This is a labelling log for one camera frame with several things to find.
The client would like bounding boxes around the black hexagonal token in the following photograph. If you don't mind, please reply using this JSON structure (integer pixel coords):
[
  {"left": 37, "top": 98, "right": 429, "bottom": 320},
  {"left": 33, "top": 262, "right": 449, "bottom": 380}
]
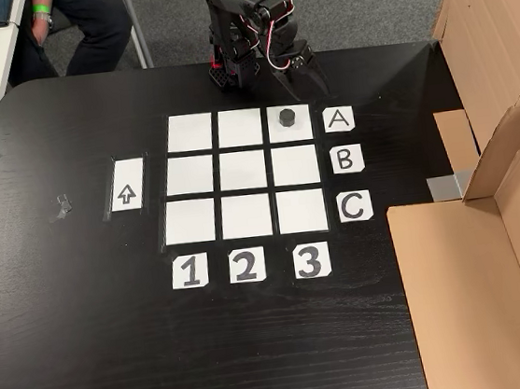
[{"left": 276, "top": 106, "right": 300, "bottom": 131}]

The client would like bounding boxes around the white paper grid square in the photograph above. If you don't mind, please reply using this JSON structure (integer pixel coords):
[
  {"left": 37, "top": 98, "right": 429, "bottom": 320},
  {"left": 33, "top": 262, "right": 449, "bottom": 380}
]
[
  {"left": 265, "top": 102, "right": 315, "bottom": 145},
  {"left": 162, "top": 153, "right": 218, "bottom": 199},
  {"left": 161, "top": 196, "right": 220, "bottom": 246},
  {"left": 274, "top": 187, "right": 330, "bottom": 237},
  {"left": 216, "top": 148, "right": 270, "bottom": 193},
  {"left": 270, "top": 142, "right": 321, "bottom": 188},
  {"left": 218, "top": 191, "right": 275, "bottom": 242}
]

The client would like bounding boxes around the person's hand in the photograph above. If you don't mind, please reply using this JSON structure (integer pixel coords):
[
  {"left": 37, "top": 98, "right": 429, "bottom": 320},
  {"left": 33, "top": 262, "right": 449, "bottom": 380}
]
[{"left": 31, "top": 22, "right": 51, "bottom": 47}]

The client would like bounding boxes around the paper label letter A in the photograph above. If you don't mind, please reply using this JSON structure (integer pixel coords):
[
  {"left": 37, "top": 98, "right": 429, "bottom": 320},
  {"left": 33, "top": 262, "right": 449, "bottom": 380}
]
[{"left": 321, "top": 104, "right": 356, "bottom": 135}]

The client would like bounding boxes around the paper label letter B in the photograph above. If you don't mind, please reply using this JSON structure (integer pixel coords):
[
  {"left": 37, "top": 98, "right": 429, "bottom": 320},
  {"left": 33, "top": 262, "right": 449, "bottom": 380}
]
[{"left": 329, "top": 143, "right": 367, "bottom": 177}]

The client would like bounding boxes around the paper label letter C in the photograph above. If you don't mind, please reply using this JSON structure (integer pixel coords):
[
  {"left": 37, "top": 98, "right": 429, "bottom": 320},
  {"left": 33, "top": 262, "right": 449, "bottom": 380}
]
[{"left": 335, "top": 189, "right": 375, "bottom": 225}]

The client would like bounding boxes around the grey metal table leg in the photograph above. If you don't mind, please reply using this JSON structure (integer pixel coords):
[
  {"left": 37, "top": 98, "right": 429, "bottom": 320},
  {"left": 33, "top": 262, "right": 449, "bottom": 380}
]
[{"left": 119, "top": 0, "right": 156, "bottom": 73}]

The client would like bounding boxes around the paper label number 3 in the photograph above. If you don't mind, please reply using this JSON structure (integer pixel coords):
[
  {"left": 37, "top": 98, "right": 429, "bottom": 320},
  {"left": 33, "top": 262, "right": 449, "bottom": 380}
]
[{"left": 291, "top": 241, "right": 333, "bottom": 281}]

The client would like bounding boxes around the brown cardboard panel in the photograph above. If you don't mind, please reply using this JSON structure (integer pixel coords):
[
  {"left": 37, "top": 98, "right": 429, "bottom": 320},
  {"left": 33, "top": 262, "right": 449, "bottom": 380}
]
[
  {"left": 419, "top": 0, "right": 520, "bottom": 180},
  {"left": 375, "top": 104, "right": 520, "bottom": 389}
]

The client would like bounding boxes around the paper label number 2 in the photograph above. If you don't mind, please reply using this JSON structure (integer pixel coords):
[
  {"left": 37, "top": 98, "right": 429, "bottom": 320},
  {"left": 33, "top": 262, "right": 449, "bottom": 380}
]
[{"left": 226, "top": 244, "right": 269, "bottom": 285}]

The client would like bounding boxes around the white arrow paper sheet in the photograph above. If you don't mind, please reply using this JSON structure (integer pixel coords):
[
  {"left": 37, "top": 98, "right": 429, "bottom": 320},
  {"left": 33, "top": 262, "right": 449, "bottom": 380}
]
[{"left": 105, "top": 156, "right": 149, "bottom": 214}]

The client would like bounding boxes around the person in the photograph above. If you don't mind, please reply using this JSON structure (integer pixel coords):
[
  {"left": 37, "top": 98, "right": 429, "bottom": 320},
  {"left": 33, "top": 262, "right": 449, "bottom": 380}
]
[{"left": 0, "top": 0, "right": 139, "bottom": 88}]

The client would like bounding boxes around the paper label number 1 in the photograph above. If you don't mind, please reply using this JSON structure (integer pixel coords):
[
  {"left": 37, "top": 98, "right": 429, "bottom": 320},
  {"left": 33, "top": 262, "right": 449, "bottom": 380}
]
[{"left": 168, "top": 251, "right": 211, "bottom": 291}]

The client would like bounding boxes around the silver wristwatch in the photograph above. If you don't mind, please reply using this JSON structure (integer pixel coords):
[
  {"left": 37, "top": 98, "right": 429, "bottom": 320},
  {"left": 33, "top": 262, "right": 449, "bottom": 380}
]
[{"left": 31, "top": 10, "right": 55, "bottom": 30}]

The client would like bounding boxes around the crumpled grey tape piece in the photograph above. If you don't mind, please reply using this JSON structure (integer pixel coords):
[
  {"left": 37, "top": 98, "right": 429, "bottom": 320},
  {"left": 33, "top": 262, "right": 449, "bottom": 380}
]
[{"left": 46, "top": 192, "right": 74, "bottom": 224}]

